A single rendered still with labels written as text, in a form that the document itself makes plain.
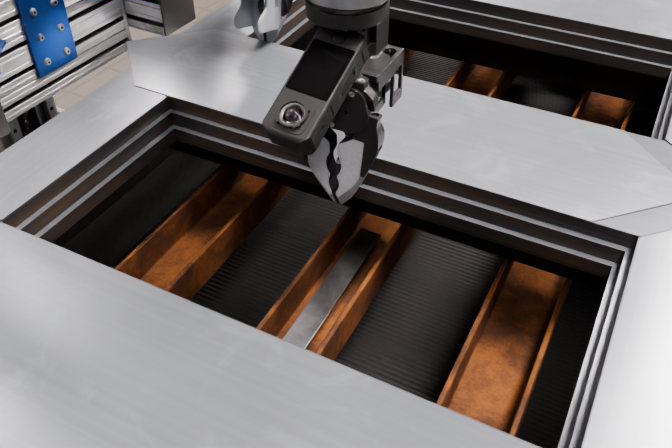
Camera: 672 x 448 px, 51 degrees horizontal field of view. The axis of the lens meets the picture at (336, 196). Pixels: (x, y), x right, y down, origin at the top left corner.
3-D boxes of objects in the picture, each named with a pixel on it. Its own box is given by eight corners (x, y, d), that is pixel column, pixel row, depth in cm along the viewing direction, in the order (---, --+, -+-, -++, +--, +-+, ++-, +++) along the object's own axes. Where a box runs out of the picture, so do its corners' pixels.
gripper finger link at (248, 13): (229, 53, 98) (222, -12, 92) (252, 35, 102) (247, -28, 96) (248, 58, 97) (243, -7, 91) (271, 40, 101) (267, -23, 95)
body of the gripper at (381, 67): (404, 103, 70) (412, -16, 62) (366, 148, 64) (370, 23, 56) (334, 85, 72) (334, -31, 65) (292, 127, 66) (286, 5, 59)
